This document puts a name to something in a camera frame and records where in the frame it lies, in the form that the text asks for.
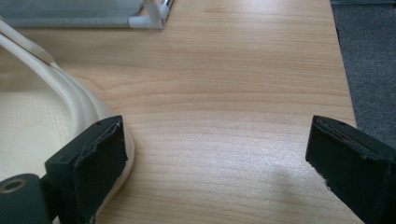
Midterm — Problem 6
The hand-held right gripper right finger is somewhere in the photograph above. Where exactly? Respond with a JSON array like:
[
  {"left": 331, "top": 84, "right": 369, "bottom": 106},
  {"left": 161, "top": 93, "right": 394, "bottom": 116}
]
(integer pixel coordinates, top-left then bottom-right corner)
[{"left": 304, "top": 115, "right": 396, "bottom": 224}]

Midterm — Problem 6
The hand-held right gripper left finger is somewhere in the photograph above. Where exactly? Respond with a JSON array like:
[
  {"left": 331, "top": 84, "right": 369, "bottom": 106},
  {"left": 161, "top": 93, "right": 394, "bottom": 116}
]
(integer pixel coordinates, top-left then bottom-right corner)
[{"left": 44, "top": 115, "right": 129, "bottom": 224}]

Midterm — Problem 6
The cream plastic tray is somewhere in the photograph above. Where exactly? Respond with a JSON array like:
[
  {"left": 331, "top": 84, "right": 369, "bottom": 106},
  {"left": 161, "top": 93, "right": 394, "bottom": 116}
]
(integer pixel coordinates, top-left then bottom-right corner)
[{"left": 0, "top": 19, "right": 136, "bottom": 224}]

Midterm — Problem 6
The grey carpet mat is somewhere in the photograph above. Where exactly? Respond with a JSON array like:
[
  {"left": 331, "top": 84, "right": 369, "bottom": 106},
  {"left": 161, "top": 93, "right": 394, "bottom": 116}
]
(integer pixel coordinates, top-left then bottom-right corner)
[{"left": 329, "top": 0, "right": 396, "bottom": 149}]

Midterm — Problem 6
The grey rack with white frame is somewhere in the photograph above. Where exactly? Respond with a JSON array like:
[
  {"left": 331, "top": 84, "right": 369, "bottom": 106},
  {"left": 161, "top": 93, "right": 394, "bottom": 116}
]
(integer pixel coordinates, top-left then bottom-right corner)
[{"left": 0, "top": 0, "right": 175, "bottom": 30}]

